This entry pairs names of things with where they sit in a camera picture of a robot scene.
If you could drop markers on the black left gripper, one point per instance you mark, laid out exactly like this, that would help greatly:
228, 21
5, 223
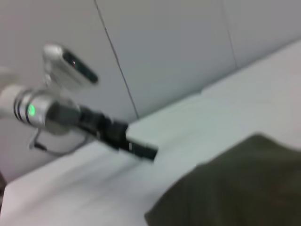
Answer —
98, 124

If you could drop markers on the dark green t-shirt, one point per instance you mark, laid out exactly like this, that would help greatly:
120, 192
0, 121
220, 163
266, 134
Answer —
235, 183

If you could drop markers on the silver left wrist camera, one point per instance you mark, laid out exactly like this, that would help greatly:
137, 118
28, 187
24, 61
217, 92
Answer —
68, 68

